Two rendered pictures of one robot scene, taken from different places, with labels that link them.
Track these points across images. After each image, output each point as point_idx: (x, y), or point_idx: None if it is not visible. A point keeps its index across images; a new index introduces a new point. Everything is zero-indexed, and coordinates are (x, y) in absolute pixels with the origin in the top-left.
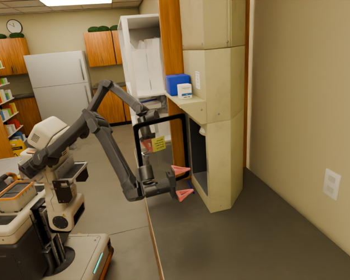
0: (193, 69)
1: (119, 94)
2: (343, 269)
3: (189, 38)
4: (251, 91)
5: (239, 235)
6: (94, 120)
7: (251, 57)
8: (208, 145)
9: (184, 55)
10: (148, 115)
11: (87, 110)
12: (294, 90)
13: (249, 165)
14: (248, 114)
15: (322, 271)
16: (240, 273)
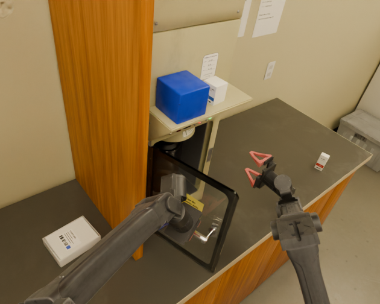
0: (197, 56)
1: (108, 268)
2: (224, 128)
3: (195, 5)
4: None
5: (222, 174)
6: (313, 215)
7: (49, 11)
8: (216, 131)
9: (155, 44)
10: (183, 187)
11: (312, 228)
12: None
13: (75, 174)
14: (58, 109)
15: (231, 136)
16: (259, 171)
